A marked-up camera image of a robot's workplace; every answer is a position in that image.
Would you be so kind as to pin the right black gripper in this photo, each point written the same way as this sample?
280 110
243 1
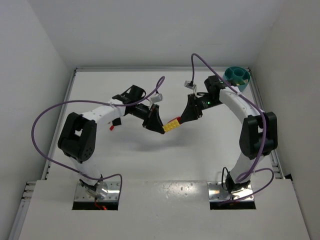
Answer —
193 107

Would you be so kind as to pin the black square lego plate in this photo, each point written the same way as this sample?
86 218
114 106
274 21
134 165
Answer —
117 122

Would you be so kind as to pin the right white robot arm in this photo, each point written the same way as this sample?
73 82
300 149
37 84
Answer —
259 131

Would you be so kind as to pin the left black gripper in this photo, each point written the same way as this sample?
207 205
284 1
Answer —
150 116

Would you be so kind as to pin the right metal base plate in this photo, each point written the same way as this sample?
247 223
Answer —
217 193

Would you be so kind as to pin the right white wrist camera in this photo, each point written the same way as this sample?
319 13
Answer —
190 85

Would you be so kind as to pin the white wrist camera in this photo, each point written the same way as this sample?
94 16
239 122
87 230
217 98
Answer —
190 85
156 98

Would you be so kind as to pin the teal divided round container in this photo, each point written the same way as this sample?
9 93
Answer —
238 75

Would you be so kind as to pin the metal base plate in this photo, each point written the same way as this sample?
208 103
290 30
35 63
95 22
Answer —
217 193
108 191

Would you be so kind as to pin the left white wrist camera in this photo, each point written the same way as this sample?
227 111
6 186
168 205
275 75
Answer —
156 98

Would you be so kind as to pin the yellow lego assembly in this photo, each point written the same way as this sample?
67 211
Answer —
173 124

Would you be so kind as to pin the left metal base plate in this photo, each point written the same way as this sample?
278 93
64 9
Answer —
108 191

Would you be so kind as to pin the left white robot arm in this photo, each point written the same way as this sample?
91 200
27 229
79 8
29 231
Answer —
78 136

